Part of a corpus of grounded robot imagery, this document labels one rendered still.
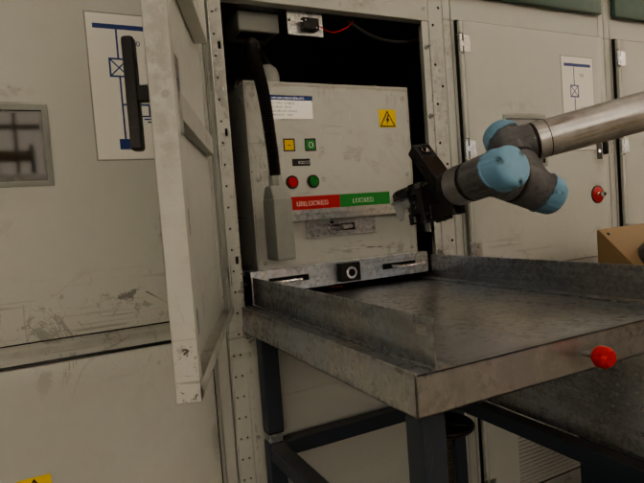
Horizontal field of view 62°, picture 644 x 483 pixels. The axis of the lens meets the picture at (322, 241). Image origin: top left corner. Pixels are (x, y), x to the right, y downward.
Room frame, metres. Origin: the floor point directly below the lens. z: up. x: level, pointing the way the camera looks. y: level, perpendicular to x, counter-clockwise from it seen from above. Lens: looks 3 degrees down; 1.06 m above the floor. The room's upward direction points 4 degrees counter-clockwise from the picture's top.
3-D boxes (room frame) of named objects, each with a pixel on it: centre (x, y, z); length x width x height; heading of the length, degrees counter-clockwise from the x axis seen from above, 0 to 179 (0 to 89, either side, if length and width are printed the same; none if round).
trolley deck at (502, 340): (1.10, -0.23, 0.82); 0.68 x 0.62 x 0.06; 27
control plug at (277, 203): (1.28, 0.10, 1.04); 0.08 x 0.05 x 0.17; 27
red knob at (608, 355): (0.78, -0.39, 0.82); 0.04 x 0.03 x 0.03; 27
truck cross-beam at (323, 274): (1.45, -0.05, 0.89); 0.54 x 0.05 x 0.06; 117
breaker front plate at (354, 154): (1.44, -0.06, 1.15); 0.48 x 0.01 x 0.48; 117
